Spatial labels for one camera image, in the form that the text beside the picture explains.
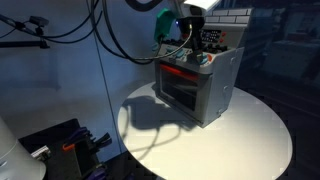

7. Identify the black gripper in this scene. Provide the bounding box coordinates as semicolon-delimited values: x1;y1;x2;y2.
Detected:
179;16;205;64

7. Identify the teal knob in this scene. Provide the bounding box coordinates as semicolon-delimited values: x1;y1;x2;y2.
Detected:
166;47;175;54
198;55;208;65
176;49;185;58

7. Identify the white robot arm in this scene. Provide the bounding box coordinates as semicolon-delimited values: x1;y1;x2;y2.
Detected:
127;0;221;61

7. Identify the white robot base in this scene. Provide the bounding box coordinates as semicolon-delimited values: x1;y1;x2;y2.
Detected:
0;117;46;180

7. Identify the grey toy oven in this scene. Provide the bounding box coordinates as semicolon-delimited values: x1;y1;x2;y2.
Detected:
154;8;253;127

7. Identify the round white table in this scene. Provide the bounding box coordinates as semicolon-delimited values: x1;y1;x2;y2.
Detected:
117;83;293;180

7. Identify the blue orange bar clamp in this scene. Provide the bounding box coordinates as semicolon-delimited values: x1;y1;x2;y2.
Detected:
62;127;112;152

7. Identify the black perforated mounting board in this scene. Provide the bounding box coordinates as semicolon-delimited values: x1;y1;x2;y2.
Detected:
19;119;107;180

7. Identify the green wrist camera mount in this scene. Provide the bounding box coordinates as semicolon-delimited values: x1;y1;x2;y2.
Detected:
154;8;176;43

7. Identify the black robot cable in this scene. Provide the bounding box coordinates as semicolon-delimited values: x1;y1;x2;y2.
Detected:
89;0;194;66

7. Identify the black thin cable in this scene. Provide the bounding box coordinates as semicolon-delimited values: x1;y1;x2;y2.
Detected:
33;0;104;45

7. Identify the black camera on stand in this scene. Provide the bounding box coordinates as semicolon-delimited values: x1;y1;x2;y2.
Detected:
0;13;51;50

